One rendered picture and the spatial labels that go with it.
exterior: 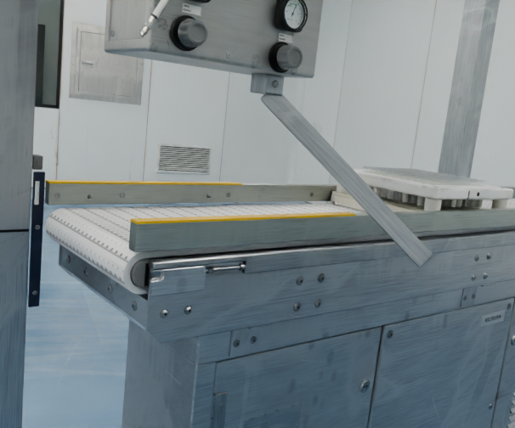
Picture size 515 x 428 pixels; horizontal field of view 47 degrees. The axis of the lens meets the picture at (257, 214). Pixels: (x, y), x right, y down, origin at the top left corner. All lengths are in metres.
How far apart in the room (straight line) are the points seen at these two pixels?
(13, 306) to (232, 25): 0.52
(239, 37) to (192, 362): 0.42
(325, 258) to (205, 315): 0.20
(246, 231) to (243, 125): 5.75
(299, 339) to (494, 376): 0.65
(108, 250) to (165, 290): 0.08
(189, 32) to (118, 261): 0.26
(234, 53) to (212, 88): 5.65
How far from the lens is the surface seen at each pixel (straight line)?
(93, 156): 5.95
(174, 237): 0.66
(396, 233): 0.77
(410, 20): 5.51
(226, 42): 0.63
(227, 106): 6.36
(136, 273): 0.66
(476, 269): 1.15
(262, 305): 0.77
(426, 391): 1.24
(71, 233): 0.80
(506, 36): 4.75
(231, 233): 0.70
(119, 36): 0.65
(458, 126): 1.56
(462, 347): 1.29
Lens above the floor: 1.01
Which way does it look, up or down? 10 degrees down
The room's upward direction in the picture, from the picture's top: 6 degrees clockwise
